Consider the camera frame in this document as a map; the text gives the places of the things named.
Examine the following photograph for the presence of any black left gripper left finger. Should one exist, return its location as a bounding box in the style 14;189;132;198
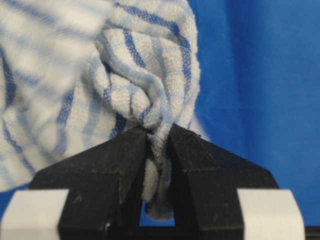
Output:
28;126;148;240

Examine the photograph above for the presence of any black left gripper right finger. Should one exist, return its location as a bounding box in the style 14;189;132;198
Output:
168;124;279;240

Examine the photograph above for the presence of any blue table cloth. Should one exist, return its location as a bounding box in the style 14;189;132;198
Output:
0;0;320;228

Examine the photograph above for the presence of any white blue striped towel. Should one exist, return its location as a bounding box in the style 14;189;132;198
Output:
0;0;200;221

